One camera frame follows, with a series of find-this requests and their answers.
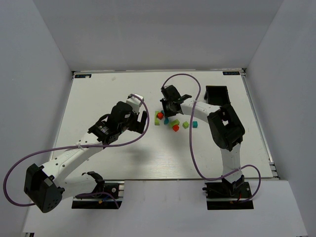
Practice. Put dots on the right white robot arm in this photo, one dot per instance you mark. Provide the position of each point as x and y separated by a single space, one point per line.
226 128

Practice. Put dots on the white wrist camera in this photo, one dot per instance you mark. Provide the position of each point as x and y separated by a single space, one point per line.
135 102
166 90

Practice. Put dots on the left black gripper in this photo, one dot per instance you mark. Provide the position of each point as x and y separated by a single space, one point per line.
136 121

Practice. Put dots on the left blue corner label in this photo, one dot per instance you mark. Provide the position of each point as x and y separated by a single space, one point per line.
83 76

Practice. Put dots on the black plastic box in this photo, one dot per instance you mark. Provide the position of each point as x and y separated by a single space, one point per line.
216 95

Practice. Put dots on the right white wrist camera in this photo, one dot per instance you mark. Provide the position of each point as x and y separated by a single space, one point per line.
166 90

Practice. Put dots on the green arch block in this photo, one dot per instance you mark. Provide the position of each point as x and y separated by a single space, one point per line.
157 120

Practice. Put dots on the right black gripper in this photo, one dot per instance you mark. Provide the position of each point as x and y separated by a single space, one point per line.
169 106

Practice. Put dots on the right blue corner label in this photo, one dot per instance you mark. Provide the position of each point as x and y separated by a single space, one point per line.
231 73

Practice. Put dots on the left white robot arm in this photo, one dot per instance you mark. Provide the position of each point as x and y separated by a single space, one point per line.
47 185

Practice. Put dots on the green rectangular block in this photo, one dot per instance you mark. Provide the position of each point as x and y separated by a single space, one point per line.
174 122

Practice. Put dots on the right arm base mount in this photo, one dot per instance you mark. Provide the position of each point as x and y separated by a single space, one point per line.
218 198

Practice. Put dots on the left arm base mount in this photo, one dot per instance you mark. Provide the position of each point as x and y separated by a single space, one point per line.
106 197

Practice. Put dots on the blue corner label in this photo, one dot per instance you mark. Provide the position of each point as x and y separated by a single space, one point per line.
231 73
83 76

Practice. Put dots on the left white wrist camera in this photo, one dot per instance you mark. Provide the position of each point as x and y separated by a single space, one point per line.
135 102

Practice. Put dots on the green cube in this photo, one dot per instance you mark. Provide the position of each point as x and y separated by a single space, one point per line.
185 124

